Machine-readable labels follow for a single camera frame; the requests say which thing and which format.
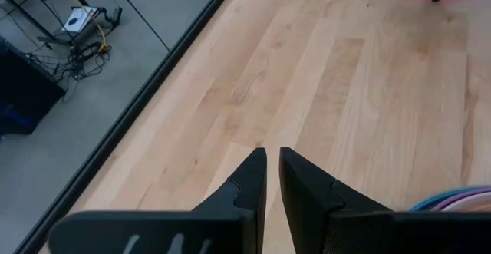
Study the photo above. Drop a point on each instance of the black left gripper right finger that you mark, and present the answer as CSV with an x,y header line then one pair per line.
x,y
330,223

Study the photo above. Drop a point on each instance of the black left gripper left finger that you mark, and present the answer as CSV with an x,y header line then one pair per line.
x,y
238,223

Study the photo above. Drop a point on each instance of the pale pinkish plastic plate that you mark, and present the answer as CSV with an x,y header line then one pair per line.
x,y
472,205

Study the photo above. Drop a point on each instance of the blue plastic plate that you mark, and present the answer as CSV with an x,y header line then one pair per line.
x,y
426,205

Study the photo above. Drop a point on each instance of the black floor cabinet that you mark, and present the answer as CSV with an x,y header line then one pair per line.
x,y
27,93

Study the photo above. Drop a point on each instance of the white power box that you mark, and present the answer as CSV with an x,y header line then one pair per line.
x,y
78,19

